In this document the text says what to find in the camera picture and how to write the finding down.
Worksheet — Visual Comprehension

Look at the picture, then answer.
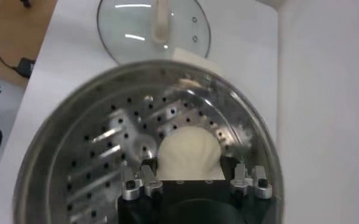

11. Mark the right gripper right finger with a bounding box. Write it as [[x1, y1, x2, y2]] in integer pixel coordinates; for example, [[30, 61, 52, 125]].
[[221, 156, 273, 200]]

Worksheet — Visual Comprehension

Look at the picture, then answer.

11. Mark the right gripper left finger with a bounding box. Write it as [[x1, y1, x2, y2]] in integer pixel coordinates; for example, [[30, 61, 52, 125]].
[[120, 157, 164, 201]]

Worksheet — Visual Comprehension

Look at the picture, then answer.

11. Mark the white steamed baozi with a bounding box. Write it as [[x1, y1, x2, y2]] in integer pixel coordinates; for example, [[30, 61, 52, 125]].
[[156, 126, 227, 181]]

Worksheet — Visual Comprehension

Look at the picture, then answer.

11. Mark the glass lid with cream handle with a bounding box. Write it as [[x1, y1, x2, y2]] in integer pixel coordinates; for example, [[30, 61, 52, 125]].
[[96, 0, 212, 66]]

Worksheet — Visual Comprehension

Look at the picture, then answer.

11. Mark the stainless steel steamer basket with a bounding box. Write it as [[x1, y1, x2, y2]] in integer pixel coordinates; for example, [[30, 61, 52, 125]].
[[13, 59, 285, 224]]

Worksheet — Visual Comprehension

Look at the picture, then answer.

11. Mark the cream electric cooking pot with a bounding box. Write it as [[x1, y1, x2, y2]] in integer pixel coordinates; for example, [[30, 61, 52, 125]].
[[171, 47, 226, 80]]

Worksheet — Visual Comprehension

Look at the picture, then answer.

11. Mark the grey robot torso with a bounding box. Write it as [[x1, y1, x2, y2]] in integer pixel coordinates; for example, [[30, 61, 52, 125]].
[[0, 75, 26, 203]]

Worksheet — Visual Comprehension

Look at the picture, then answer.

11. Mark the black power adapter with cable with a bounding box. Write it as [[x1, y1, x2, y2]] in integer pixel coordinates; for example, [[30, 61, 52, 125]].
[[0, 44, 36, 79]]

